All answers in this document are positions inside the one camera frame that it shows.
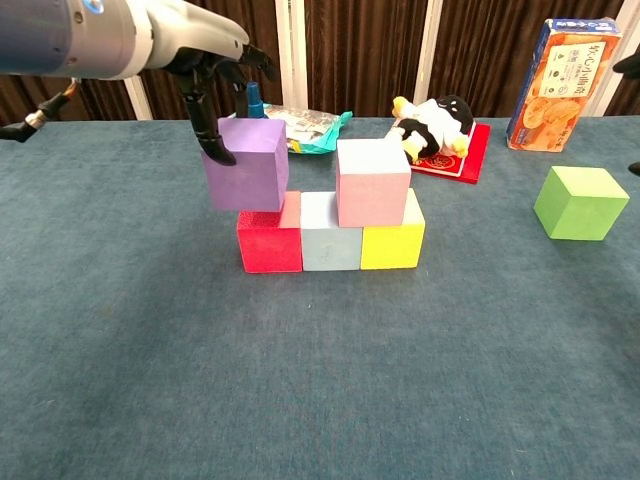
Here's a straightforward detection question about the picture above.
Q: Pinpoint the yellow foam cube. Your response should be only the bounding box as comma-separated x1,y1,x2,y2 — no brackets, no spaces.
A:
360,188,427,271

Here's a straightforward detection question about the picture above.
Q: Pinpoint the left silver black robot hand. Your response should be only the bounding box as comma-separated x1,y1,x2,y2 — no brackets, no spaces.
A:
147,0,279,167

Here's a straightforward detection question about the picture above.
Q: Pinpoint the blue spray bottle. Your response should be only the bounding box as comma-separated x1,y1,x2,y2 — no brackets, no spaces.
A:
243,81,267,120

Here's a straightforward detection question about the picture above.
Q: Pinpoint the red foam cube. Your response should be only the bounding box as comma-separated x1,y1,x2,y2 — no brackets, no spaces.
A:
236,191,304,274

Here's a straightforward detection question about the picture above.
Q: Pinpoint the pink foam cube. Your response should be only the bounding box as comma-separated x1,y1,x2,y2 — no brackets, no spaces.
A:
335,138,413,228

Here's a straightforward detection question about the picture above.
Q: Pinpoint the black white plush penguin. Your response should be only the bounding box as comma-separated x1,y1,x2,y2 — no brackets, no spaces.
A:
384,94,475,165

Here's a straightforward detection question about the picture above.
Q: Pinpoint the teal table mat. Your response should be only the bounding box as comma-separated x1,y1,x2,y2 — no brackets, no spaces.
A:
0,115,640,480

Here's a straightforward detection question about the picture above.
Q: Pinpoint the light blue foam cube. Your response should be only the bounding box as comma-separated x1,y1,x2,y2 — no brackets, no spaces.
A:
300,191,364,272

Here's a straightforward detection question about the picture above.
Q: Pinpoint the blue orange biscuit box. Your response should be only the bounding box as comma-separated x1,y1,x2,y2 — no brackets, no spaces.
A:
505,18,624,153

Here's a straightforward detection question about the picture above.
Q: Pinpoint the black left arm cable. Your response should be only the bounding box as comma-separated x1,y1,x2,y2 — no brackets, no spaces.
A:
0,78,81,144

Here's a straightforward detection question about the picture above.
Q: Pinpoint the purple foam cube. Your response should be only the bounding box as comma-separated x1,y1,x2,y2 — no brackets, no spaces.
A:
201,117,290,213

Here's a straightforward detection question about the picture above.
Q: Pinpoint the flat red gift box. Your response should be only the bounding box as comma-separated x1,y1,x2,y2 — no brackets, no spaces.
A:
409,122,492,185

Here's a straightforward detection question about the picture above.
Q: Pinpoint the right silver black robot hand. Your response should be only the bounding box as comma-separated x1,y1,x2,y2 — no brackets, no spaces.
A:
613,54,640,177

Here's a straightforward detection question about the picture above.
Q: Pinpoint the teal snack bag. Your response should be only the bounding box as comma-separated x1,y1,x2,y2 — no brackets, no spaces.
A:
263,103,354,156

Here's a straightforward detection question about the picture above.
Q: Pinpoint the dark brown curtain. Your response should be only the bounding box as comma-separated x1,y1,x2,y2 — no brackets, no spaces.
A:
0,0,640,129

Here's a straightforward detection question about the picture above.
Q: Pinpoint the green foam cube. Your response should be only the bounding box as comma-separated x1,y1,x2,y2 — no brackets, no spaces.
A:
532,165,631,242

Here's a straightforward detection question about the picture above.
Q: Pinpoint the white frame post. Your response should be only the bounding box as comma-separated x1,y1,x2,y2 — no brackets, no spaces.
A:
274,0,307,109
589,0,640,117
122,74,154,121
413,0,443,106

